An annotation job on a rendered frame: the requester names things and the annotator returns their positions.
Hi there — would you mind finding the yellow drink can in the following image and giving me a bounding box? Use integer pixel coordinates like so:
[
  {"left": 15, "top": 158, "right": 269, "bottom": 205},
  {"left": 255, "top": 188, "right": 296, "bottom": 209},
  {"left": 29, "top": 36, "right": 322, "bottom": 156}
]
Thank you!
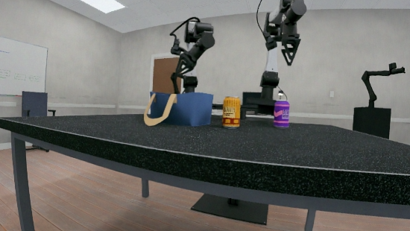
[{"left": 222, "top": 96, "right": 240, "bottom": 129}]

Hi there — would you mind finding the blue canvas tote bag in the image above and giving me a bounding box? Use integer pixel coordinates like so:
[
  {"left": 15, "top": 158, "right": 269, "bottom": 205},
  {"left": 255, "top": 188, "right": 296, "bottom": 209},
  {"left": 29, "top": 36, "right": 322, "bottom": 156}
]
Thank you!
[{"left": 144, "top": 92, "right": 213, "bottom": 126}]

